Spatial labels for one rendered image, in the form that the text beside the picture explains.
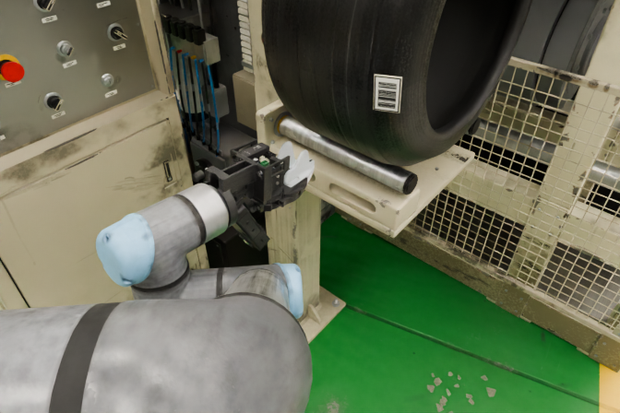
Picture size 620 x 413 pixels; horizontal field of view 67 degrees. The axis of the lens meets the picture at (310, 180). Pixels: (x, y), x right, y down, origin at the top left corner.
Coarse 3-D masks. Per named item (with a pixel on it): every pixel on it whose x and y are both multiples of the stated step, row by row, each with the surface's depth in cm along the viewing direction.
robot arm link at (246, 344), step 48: (240, 288) 43; (288, 288) 60; (144, 336) 22; (192, 336) 23; (240, 336) 24; (288, 336) 28; (96, 384) 20; (144, 384) 20; (192, 384) 21; (240, 384) 22; (288, 384) 25
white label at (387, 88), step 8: (376, 80) 67; (384, 80) 67; (392, 80) 67; (400, 80) 66; (376, 88) 68; (384, 88) 68; (392, 88) 68; (400, 88) 67; (376, 96) 69; (384, 96) 69; (392, 96) 68; (400, 96) 68; (376, 104) 70; (384, 104) 70; (392, 104) 69
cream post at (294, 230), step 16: (256, 0) 104; (256, 16) 106; (256, 32) 109; (256, 48) 111; (256, 64) 114; (256, 80) 117; (256, 96) 120; (272, 96) 116; (304, 192) 135; (288, 208) 136; (304, 208) 139; (320, 208) 146; (272, 224) 146; (288, 224) 140; (304, 224) 142; (272, 240) 150; (288, 240) 144; (304, 240) 147; (272, 256) 156; (288, 256) 149; (304, 256) 151; (304, 272) 156; (304, 288) 161; (304, 304) 166
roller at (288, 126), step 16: (288, 128) 106; (304, 128) 104; (304, 144) 104; (320, 144) 101; (336, 144) 99; (336, 160) 101; (352, 160) 97; (368, 160) 95; (368, 176) 96; (384, 176) 93; (400, 176) 91; (416, 176) 91; (400, 192) 92
